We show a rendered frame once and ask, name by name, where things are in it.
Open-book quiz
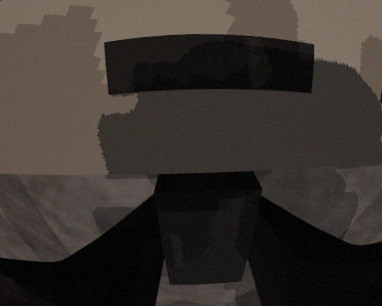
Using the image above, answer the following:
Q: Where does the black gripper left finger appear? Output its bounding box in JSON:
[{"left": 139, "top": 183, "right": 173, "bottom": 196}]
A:
[{"left": 0, "top": 193, "right": 164, "bottom": 306}]

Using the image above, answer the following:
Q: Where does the black two-prong plug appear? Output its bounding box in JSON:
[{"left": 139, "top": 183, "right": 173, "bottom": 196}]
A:
[{"left": 155, "top": 170, "right": 262, "bottom": 285}]

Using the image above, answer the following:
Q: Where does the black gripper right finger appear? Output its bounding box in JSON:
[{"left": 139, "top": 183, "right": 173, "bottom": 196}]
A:
[{"left": 248, "top": 196, "right": 382, "bottom": 306}]

